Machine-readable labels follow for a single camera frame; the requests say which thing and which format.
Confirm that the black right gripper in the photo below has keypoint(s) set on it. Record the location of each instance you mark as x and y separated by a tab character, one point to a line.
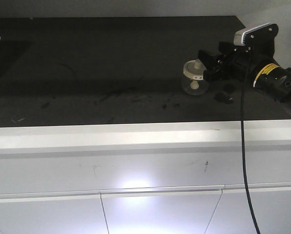
231	64

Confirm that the glass jar with white lid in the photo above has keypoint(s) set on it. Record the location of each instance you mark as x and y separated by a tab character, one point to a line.
192	81

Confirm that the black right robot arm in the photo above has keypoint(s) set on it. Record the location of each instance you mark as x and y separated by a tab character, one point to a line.
274	81

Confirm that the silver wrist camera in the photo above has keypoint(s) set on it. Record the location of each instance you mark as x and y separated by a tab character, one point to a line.
253	35

